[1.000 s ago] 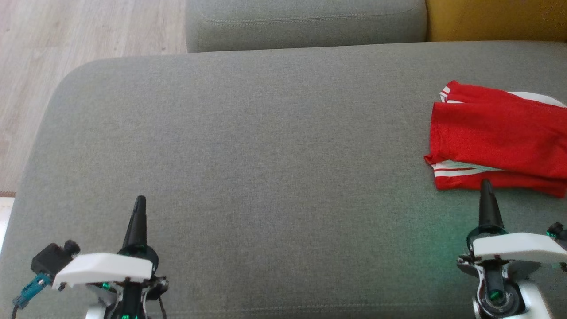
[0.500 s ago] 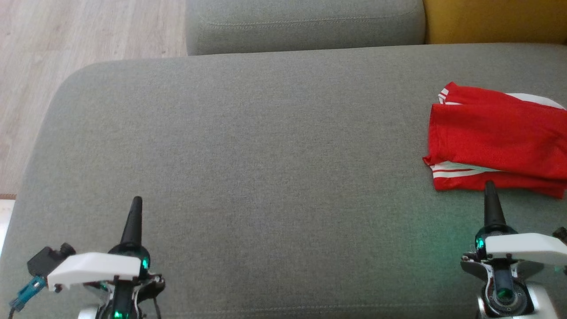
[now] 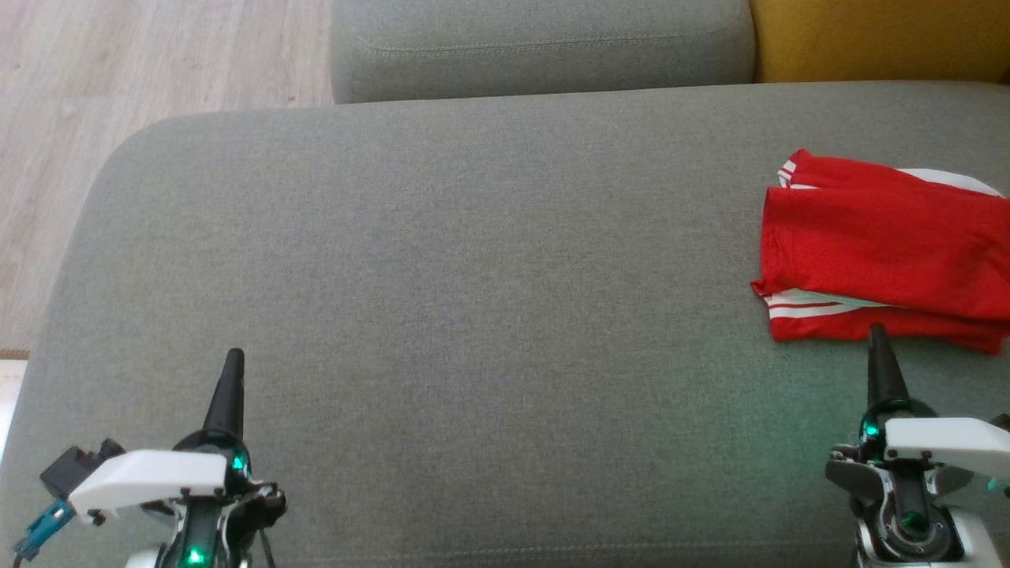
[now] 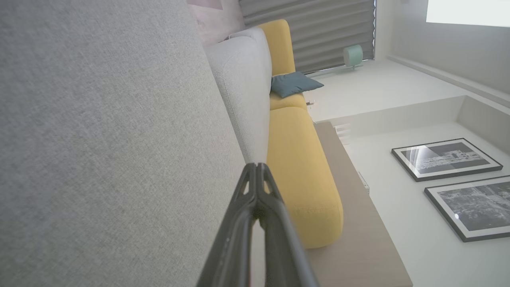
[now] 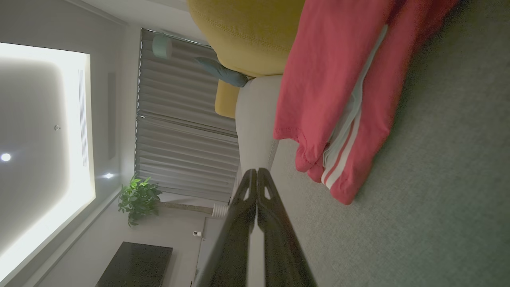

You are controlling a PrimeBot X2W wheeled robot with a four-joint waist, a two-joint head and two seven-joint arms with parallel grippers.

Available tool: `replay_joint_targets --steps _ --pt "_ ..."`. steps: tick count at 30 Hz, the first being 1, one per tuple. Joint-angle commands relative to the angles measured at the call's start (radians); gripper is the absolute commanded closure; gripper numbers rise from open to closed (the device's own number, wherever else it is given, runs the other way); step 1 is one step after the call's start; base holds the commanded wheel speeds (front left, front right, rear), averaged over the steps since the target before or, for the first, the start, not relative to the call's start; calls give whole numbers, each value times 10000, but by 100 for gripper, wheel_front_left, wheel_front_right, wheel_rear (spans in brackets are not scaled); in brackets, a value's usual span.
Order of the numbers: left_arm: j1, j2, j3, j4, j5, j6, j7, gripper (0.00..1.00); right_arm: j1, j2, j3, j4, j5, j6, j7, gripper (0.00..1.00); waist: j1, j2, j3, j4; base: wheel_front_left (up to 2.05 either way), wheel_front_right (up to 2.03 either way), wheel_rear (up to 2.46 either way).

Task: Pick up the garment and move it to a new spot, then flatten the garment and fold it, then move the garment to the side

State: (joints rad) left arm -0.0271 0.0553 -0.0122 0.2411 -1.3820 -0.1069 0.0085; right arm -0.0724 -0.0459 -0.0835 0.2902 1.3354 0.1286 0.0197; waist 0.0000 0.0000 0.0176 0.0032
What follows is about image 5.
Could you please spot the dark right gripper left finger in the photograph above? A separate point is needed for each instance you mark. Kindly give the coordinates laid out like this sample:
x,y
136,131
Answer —
x,y
231,255

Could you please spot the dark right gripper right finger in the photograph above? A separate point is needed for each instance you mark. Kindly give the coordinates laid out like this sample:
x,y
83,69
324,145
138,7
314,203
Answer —
x,y
279,255

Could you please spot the red jersey with white sleeves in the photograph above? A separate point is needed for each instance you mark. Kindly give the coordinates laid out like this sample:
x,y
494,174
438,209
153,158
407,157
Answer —
x,y
318,79

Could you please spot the white ribbed plant pot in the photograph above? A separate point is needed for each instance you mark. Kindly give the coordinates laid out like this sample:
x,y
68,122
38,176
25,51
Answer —
x,y
220,210

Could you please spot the green potted plant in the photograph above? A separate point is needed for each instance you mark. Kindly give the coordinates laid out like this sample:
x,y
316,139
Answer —
x,y
137,199

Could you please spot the grey pleated curtain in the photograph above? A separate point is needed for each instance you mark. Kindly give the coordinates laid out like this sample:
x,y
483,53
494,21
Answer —
x,y
179,139

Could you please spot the round recessed ceiling spotlight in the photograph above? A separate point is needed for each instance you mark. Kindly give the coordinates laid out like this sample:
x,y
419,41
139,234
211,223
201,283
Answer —
x,y
108,175
5,157

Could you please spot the small yellow sofa backrest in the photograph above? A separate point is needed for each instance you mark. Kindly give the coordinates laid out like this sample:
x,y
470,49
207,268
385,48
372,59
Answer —
x,y
226,99

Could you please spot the grey and yellow sofa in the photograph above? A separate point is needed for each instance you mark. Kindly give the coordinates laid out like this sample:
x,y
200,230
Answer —
x,y
438,199

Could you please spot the teal throw pillow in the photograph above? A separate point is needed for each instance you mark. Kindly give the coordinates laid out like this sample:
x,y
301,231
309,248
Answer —
x,y
223,71

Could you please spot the long ceiling air vent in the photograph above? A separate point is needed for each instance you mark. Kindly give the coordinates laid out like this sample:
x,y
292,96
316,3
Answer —
x,y
83,119

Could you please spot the wide yellow sofa backrest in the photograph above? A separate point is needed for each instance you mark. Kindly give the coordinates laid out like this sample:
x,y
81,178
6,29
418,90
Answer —
x,y
247,32

